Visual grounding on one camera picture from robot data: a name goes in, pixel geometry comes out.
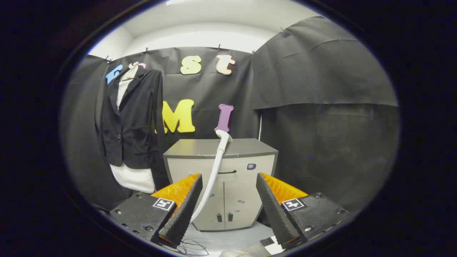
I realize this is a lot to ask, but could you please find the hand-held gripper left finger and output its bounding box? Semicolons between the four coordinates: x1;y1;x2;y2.
109;173;203;249

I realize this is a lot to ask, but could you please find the black backdrop cloth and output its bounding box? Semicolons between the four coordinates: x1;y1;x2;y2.
61;16;400;215

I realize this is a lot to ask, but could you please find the black blazer jacket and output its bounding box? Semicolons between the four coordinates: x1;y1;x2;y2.
95;66;166;170

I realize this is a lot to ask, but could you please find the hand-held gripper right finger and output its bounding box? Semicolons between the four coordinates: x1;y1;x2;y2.
256;172;350;249

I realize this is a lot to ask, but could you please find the white garment steamer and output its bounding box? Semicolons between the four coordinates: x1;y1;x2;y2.
189;129;233;223

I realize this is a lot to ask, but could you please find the thin black cable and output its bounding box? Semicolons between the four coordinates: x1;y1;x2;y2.
157;238;209;257

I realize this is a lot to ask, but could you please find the cream plastic hanger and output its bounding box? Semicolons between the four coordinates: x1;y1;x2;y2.
123;61;147;81

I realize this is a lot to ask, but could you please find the white shirt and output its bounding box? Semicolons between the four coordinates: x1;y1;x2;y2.
109;71;156;194

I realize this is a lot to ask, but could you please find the row of black clips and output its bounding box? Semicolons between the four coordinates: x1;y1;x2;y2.
105;27;286;63

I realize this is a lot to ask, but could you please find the grey cabinet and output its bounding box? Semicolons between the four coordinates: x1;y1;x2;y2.
163;138;279;232

